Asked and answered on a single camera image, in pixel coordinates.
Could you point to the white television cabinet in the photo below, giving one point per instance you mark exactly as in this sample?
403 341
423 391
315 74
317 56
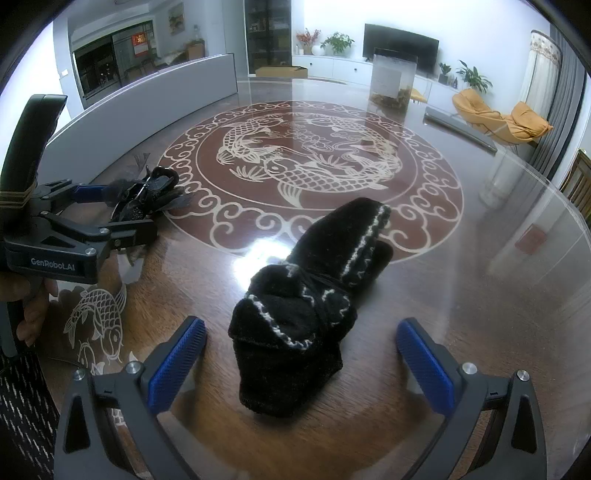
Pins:
337 68

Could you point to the bushy green potted plant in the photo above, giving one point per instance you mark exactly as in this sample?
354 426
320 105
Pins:
337 44

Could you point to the framed landscape painting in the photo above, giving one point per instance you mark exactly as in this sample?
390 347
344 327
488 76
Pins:
176 18

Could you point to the orange lounge chair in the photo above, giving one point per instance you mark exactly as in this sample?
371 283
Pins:
475 110
526 122

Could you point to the wooden desktop with fish pattern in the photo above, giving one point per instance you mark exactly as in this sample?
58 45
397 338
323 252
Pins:
461 323

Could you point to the red flowers in vase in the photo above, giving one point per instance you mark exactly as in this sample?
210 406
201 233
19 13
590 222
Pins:
307 40

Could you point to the black television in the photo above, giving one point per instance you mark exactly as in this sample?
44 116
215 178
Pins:
399 46

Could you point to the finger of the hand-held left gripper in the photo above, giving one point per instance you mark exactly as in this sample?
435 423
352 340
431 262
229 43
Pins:
134 233
90 191

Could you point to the person's left hand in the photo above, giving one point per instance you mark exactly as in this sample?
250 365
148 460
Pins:
34 314

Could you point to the dark glass display cabinet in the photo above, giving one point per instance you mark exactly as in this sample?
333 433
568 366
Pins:
268 37

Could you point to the grey partition board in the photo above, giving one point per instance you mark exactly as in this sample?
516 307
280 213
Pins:
152 97

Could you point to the dark glass sliding door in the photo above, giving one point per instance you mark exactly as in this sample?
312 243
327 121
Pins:
97 69

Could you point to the grey flat remote bar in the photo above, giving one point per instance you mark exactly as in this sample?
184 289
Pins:
459 128

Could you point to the black dotted clothing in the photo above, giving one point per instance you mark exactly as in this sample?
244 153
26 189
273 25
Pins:
23 415

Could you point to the grey curtain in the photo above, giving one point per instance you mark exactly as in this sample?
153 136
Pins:
561 124

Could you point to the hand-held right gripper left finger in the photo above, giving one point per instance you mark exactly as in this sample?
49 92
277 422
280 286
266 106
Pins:
178 364

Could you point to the white curtain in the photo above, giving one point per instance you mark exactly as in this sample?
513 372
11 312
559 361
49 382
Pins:
540 69

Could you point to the black knitted pouch white trim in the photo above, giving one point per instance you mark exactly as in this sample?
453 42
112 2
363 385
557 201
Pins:
286 360

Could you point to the red hanging calendar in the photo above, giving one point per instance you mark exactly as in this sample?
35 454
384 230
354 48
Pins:
141 45

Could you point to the wooden dining chair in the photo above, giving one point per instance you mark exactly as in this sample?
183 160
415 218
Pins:
579 180

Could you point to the brown cardboard box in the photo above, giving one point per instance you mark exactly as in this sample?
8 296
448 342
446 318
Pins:
281 72

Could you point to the small green potted plant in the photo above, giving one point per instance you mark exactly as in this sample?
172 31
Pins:
444 71

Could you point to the large leafy potted plant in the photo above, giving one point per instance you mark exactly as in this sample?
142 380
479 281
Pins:
473 76

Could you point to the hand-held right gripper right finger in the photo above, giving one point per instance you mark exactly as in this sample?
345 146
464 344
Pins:
422 364

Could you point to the clear plastic jar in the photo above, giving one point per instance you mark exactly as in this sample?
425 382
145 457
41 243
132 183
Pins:
392 76

